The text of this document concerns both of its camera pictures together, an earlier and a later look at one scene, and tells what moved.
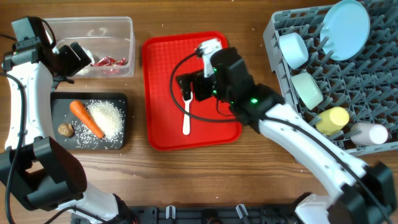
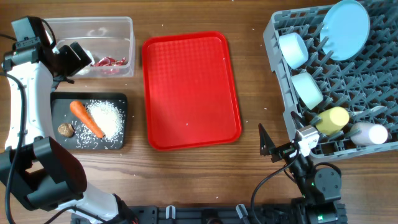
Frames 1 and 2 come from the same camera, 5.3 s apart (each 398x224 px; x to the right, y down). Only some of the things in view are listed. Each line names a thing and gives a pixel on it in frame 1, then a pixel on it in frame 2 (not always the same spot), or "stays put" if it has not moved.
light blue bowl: x=294 y=49 stays put
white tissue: x=85 y=70 stays put
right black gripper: x=199 y=80 → x=268 y=147
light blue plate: x=345 y=30 stays put
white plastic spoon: x=186 y=124 → x=373 y=111
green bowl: x=309 y=89 stays put
